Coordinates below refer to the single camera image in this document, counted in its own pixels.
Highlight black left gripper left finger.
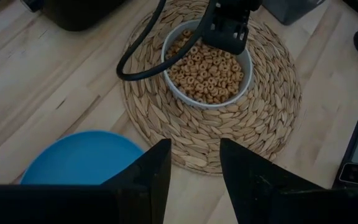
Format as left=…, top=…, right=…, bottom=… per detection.
left=101, top=138, right=173, bottom=224

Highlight black two-slot toaster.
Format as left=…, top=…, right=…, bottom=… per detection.
left=42, top=0, right=127, bottom=32

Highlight ring cereal pieces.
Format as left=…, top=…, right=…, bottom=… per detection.
left=165, top=29, right=246, bottom=105

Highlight white ceramic bowl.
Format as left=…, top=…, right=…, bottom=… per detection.
left=161, top=19, right=254, bottom=110

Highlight blue plate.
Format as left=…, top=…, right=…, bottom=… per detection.
left=20, top=130, right=145, bottom=187

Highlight round woven straw placemat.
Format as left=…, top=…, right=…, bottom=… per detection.
left=119, top=0, right=303, bottom=177

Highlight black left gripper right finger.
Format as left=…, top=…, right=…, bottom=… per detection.
left=219, top=138, right=324, bottom=224

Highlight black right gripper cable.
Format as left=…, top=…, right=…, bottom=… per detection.
left=116, top=0, right=219, bottom=82

